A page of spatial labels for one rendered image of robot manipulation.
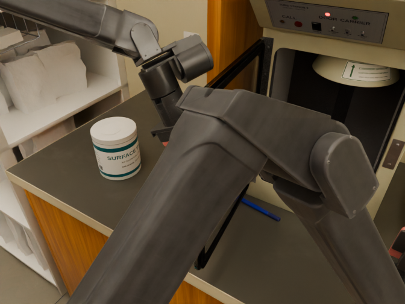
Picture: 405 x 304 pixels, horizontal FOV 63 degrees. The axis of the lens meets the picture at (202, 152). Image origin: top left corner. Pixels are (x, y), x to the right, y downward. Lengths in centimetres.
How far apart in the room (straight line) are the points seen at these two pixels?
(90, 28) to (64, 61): 104
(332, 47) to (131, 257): 57
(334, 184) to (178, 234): 12
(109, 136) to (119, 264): 74
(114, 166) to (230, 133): 79
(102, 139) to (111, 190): 15
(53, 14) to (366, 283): 54
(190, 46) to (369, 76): 35
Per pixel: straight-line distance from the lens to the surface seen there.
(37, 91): 151
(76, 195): 101
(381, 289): 44
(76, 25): 57
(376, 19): 59
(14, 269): 219
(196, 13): 133
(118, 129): 98
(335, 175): 26
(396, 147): 75
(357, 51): 69
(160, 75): 57
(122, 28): 57
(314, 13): 61
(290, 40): 71
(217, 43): 68
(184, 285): 91
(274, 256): 83
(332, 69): 74
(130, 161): 99
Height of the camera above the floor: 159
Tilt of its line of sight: 36 degrees down
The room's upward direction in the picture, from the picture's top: straight up
